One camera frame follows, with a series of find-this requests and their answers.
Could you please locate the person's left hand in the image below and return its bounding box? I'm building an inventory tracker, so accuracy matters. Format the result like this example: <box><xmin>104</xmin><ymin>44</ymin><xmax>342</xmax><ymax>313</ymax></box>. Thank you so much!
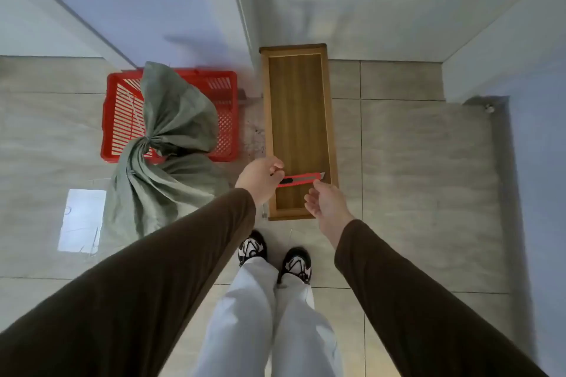
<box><xmin>234</xmin><ymin>157</ymin><xmax>286</xmax><ymax>208</ymax></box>

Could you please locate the person's right hand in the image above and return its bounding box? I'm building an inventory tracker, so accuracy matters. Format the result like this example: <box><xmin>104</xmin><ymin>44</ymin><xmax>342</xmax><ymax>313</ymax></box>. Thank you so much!
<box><xmin>304</xmin><ymin>179</ymin><xmax>355</xmax><ymax>250</ymax></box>

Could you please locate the red utility knife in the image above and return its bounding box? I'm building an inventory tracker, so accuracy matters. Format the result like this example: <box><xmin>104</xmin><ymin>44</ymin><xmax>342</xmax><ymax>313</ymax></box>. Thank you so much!
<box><xmin>277</xmin><ymin>172</ymin><xmax>326</xmax><ymax>189</ymax></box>

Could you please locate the person's left forearm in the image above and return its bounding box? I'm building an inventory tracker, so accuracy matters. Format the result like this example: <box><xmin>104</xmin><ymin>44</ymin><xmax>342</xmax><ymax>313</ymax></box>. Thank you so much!
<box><xmin>0</xmin><ymin>188</ymin><xmax>257</xmax><ymax>377</ymax></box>

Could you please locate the person's right forearm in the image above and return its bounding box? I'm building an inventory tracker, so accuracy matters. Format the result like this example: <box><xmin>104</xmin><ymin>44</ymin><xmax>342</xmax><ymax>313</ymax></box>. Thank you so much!
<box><xmin>334</xmin><ymin>219</ymin><xmax>550</xmax><ymax>377</ymax></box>

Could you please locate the long wooden drawer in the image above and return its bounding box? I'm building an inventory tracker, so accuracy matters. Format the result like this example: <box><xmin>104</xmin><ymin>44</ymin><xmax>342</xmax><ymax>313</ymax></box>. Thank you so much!
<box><xmin>259</xmin><ymin>44</ymin><xmax>340</xmax><ymax>221</ymax></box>

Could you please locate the red plastic crate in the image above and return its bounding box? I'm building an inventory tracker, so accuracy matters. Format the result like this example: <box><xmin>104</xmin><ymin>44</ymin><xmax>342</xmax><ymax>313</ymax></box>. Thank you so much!
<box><xmin>100</xmin><ymin>69</ymin><xmax>242</xmax><ymax>164</ymax></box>

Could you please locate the person's left black white sneaker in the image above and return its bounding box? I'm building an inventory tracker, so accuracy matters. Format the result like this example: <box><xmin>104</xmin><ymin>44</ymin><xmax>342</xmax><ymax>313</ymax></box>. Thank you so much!
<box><xmin>238</xmin><ymin>230</ymin><xmax>268</xmax><ymax>268</ymax></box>

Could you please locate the person's black white sneaker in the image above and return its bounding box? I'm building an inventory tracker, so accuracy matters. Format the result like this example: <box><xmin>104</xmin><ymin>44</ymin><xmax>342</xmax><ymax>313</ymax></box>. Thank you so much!
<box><xmin>277</xmin><ymin>247</ymin><xmax>313</xmax><ymax>286</ymax></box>
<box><xmin>238</xmin><ymin>230</ymin><xmax>268</xmax><ymax>268</ymax></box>

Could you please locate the person's right black white sneaker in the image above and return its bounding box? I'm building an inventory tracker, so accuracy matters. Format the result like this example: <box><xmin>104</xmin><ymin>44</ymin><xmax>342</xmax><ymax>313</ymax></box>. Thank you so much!
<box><xmin>277</xmin><ymin>247</ymin><xmax>313</xmax><ymax>286</ymax></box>

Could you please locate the grey-green tied sack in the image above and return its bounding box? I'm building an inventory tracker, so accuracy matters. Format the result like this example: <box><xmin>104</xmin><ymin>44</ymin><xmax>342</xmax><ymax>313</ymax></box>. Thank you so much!
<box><xmin>101</xmin><ymin>62</ymin><xmax>233</xmax><ymax>241</ymax></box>

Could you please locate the person's right white trouser leg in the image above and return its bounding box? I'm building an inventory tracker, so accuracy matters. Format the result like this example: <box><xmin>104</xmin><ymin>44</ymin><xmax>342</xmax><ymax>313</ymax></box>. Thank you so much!
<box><xmin>269</xmin><ymin>277</ymin><xmax>344</xmax><ymax>377</ymax></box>

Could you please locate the person's white trouser leg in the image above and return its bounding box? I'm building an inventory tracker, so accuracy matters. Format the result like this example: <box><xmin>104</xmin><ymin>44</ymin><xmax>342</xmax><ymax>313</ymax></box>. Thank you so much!
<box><xmin>269</xmin><ymin>277</ymin><xmax>344</xmax><ymax>377</ymax></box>
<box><xmin>189</xmin><ymin>256</ymin><xmax>280</xmax><ymax>377</ymax></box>

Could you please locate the person's left white trouser leg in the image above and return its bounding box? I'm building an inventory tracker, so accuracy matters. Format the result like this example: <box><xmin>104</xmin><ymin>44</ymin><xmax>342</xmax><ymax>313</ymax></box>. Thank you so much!
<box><xmin>189</xmin><ymin>256</ymin><xmax>280</xmax><ymax>377</ymax></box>

